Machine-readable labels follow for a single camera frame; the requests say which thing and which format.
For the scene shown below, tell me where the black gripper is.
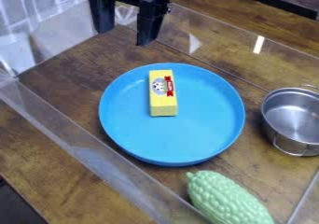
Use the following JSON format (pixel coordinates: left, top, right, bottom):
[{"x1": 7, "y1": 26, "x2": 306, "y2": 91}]
[{"x1": 89, "y1": 0, "x2": 170, "y2": 46}]

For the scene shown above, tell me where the yellow butter block toy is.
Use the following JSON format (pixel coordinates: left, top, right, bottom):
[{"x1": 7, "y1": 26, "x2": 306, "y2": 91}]
[{"x1": 149, "y1": 69, "x2": 180, "y2": 117}]

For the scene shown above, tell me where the blue round plastic tray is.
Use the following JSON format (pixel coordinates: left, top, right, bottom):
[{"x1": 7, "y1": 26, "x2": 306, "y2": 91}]
[{"x1": 99, "y1": 63, "x2": 246, "y2": 167}]

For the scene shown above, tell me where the clear acrylic barrier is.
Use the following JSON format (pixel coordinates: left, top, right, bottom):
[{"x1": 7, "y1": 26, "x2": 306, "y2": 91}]
[{"x1": 0, "y1": 0, "x2": 319, "y2": 224}]

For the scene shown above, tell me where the silver steel pot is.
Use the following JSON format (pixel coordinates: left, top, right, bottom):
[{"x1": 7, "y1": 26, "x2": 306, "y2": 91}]
[{"x1": 261, "y1": 84, "x2": 319, "y2": 157}]

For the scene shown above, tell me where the green bitter gourd toy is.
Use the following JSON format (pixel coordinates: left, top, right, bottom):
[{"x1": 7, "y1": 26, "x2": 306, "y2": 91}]
[{"x1": 186, "y1": 171, "x2": 276, "y2": 224}]

